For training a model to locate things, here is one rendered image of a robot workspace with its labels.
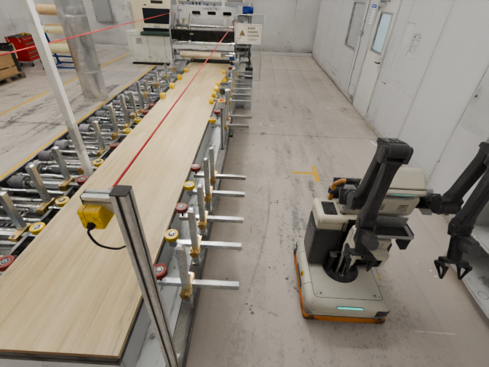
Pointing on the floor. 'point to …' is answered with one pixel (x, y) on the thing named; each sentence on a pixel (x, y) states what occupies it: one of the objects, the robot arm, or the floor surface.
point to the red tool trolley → (24, 47)
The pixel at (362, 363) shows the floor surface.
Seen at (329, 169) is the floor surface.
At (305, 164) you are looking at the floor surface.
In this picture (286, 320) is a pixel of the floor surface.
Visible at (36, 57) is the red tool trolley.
